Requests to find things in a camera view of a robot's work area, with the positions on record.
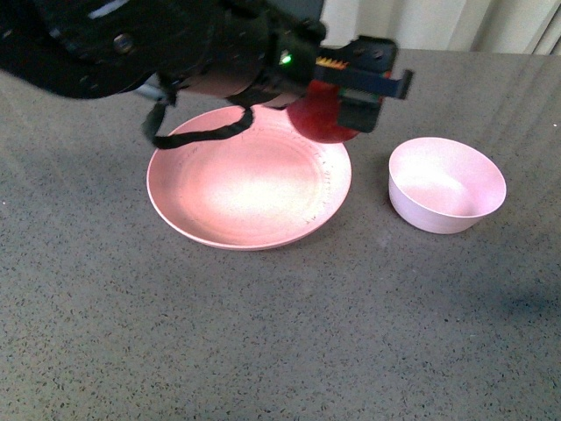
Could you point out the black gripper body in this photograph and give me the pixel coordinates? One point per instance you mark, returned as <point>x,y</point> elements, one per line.
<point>362,69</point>

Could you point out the red apple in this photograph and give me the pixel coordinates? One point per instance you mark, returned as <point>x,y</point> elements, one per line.
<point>315,115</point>

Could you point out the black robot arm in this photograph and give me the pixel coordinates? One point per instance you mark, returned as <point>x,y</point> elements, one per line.
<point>246,52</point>

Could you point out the pale pink bowl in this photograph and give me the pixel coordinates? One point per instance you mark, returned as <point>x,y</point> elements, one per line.
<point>443,186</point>

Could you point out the pink plate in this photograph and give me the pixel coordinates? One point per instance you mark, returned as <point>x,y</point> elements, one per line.
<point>266,187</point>

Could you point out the white curtain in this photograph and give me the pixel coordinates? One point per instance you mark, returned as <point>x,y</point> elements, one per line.
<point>507,27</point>

